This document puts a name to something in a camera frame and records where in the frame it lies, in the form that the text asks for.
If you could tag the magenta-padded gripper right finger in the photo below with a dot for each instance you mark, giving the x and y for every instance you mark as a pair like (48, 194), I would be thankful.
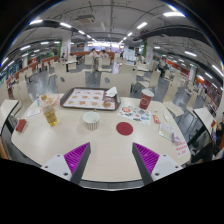
(146, 156)

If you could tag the small red sauce packet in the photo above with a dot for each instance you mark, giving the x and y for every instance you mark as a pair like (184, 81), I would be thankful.
(156, 119)

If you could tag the person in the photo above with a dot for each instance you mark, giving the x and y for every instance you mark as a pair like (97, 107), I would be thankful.
(105, 54)
(161, 67)
(94, 53)

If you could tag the ceiling air conditioner unit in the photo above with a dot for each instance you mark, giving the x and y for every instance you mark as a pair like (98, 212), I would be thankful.
(85, 18)

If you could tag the group of beige chairs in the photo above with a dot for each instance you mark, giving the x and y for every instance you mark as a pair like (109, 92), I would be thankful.
(88, 60)

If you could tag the flat red card holder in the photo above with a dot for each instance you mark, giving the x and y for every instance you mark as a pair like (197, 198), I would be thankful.
(20, 125)

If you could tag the tall red paper cup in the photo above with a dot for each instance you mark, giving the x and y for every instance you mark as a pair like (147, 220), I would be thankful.
(145, 100)

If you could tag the flat round red coaster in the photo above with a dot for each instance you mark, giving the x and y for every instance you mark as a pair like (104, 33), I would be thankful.
(124, 128)

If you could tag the printed paper tray liner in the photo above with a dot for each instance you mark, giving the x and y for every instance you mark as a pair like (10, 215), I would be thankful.
(83, 99)

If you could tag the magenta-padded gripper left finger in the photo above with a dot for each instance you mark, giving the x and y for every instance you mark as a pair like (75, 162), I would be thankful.
(77, 156)

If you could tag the small white sachet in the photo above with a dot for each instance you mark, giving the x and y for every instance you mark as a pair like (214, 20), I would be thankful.
(165, 116)

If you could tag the group of ceiling lights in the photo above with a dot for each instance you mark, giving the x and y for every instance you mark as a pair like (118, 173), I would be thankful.
(174, 14)

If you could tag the beige chair with round hole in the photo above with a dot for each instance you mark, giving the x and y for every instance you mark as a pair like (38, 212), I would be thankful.
(73, 81)
(118, 81)

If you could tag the clear bottle with yellow cap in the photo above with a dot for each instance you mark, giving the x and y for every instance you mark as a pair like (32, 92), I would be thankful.
(50, 116)

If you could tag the small teal sanitizer bottle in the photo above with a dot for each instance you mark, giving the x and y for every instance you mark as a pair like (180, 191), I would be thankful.
(38, 102)

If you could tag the dark brown food tray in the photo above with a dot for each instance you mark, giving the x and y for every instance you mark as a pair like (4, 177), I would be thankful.
(109, 99)

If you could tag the plain beige chair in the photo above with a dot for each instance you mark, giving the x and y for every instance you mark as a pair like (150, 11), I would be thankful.
(21, 95)
(173, 98)

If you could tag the white red-patterned paper cup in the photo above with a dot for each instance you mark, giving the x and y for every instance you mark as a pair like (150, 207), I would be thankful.
(91, 120)

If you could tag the beige chair with black frame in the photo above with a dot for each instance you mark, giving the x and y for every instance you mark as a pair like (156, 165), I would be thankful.
(204, 118)
(6, 108)

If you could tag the white paper napkin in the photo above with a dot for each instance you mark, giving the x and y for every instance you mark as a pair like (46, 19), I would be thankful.
(111, 92)

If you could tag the brown fried food piece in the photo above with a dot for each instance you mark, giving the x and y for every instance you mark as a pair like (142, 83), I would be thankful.
(106, 104)

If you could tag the colourful printed paper leaflet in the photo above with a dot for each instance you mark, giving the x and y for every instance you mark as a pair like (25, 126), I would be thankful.
(135, 114)

